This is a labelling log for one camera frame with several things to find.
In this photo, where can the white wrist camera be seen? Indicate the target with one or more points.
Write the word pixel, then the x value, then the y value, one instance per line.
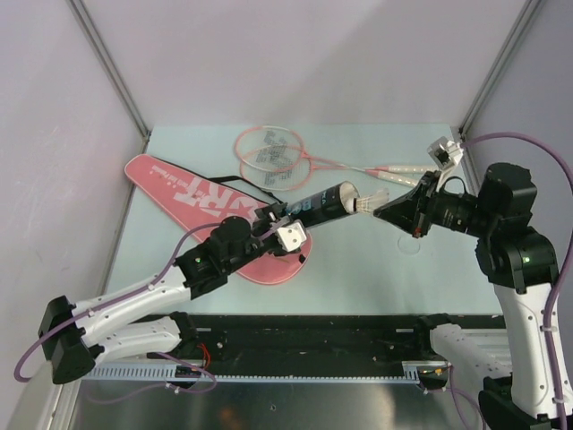
pixel 292 236
pixel 447 155

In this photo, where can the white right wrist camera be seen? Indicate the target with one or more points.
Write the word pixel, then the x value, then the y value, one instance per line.
pixel 447 155

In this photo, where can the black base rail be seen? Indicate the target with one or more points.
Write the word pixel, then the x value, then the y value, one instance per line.
pixel 377 339

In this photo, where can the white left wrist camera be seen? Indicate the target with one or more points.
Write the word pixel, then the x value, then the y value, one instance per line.
pixel 292 236

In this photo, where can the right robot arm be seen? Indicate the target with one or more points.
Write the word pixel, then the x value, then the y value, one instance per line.
pixel 534 390

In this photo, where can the grey cable duct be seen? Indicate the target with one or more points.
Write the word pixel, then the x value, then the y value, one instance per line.
pixel 163 371

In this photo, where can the pink badminton racket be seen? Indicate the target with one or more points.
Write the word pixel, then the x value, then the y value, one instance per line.
pixel 259 136
pixel 286 168

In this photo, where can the pink badminton racket upper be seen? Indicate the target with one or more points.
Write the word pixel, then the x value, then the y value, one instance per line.
pixel 259 136

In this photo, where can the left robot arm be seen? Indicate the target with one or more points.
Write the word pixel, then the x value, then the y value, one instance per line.
pixel 77 337

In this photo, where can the pink badminton racket lower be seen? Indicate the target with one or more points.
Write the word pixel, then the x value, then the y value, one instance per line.
pixel 286 168

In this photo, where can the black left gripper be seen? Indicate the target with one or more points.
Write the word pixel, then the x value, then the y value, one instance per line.
pixel 269 216

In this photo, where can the black shuttlecock tube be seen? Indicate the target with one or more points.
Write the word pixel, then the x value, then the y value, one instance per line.
pixel 336 202

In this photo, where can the white shuttlecock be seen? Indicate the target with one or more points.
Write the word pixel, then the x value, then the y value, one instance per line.
pixel 368 204

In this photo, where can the pink racket bag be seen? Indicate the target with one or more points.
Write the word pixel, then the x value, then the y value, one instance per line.
pixel 192 200

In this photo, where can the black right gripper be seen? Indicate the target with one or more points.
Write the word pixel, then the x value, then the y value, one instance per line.
pixel 414 210

